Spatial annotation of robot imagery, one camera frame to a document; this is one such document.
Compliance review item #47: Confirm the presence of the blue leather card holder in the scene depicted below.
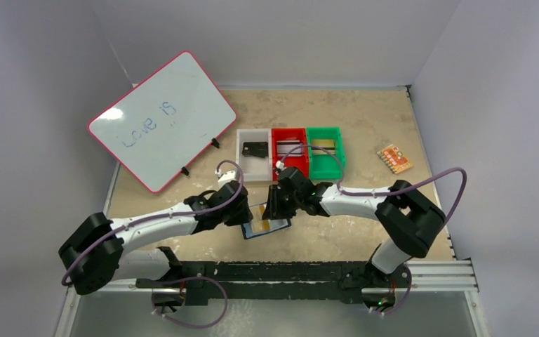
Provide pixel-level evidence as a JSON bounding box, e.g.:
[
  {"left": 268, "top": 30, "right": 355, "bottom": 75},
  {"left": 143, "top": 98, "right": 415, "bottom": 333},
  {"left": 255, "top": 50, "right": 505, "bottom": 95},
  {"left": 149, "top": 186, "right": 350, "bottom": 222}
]
[{"left": 241, "top": 204, "right": 292, "bottom": 239}]

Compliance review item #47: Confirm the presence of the gold credit card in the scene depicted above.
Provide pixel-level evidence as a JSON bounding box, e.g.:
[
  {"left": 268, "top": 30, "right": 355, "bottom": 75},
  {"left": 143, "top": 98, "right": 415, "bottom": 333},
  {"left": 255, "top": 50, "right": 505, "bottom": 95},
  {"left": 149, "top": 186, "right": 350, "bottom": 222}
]
[
  {"left": 251, "top": 204, "right": 271, "bottom": 234},
  {"left": 310, "top": 138, "right": 335, "bottom": 156}
]

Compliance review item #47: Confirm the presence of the green plastic bin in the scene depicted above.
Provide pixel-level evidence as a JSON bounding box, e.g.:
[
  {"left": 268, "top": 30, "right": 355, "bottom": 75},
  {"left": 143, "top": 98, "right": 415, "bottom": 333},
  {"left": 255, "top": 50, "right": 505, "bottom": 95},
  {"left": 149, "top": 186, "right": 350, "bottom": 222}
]
[{"left": 306, "top": 127, "right": 347, "bottom": 180}]

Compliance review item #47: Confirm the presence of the white plastic bin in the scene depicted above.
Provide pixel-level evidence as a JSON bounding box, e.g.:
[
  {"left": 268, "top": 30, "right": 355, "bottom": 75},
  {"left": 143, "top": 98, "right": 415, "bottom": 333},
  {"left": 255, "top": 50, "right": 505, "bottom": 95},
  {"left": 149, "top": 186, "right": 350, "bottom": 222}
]
[{"left": 236, "top": 128, "right": 272, "bottom": 183}]

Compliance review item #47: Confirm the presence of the red plastic bin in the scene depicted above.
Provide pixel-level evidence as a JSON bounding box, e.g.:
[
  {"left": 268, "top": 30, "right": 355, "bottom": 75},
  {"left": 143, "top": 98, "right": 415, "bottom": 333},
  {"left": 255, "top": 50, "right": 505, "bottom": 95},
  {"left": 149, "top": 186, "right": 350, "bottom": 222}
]
[{"left": 271, "top": 128, "right": 310, "bottom": 181}]

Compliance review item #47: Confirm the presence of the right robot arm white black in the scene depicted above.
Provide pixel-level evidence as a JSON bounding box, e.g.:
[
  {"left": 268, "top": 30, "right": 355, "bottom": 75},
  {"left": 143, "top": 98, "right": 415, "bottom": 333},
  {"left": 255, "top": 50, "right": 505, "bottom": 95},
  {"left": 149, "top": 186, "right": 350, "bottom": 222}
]
[{"left": 262, "top": 167, "right": 446, "bottom": 286}]

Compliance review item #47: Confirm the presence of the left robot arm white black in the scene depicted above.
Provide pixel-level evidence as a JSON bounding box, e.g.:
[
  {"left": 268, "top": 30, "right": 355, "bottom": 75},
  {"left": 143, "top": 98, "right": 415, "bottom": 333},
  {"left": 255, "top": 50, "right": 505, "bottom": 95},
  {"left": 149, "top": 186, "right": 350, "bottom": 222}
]
[{"left": 58, "top": 180, "right": 252, "bottom": 295}]

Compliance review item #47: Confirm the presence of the silver credit card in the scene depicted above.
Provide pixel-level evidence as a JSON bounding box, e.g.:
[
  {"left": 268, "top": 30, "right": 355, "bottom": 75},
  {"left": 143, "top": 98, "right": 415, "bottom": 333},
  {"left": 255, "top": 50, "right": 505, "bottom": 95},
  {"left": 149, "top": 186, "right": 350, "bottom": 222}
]
[{"left": 276, "top": 141, "right": 303, "bottom": 157}]

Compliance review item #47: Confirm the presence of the orange card with pattern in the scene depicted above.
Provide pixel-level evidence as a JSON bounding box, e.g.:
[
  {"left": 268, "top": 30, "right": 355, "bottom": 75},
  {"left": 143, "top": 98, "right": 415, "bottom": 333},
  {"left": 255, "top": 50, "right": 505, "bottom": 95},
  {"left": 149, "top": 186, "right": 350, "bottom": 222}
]
[{"left": 376, "top": 144, "right": 413, "bottom": 174}]

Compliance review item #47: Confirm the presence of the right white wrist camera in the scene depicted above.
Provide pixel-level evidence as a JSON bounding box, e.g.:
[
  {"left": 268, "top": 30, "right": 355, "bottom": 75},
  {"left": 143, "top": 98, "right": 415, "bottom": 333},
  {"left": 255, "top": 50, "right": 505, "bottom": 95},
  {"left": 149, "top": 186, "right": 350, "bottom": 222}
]
[{"left": 274, "top": 160, "right": 286, "bottom": 173}]

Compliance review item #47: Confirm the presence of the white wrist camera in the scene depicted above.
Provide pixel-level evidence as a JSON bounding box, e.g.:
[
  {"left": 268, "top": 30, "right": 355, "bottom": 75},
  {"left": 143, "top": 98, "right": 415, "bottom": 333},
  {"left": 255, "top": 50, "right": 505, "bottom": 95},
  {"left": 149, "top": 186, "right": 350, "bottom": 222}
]
[
  {"left": 274, "top": 160, "right": 286, "bottom": 173},
  {"left": 215, "top": 167, "right": 244, "bottom": 188}
]

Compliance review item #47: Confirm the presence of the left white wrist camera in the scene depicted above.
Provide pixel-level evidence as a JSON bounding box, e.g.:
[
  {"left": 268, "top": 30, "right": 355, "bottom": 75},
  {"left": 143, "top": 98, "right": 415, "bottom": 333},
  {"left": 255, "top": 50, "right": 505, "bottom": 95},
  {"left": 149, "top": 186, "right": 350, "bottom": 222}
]
[{"left": 215, "top": 167, "right": 244, "bottom": 188}]

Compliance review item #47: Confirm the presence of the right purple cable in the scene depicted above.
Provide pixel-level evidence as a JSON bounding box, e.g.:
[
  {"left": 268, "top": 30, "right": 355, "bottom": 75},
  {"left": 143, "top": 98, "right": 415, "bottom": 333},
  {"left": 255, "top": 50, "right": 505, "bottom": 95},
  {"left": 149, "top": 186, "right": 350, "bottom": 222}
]
[{"left": 274, "top": 144, "right": 469, "bottom": 318}]

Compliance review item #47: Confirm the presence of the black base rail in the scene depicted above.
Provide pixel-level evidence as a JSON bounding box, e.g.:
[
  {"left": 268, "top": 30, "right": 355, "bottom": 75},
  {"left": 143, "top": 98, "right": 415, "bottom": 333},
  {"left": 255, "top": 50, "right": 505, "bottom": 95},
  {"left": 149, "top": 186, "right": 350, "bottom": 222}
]
[{"left": 136, "top": 260, "right": 411, "bottom": 308}]

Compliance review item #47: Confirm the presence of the whiteboard with pink frame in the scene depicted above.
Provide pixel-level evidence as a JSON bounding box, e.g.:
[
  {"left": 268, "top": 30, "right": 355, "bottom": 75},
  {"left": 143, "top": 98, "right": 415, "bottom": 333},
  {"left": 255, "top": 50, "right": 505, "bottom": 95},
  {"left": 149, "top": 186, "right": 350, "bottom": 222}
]
[{"left": 87, "top": 51, "right": 237, "bottom": 193}]

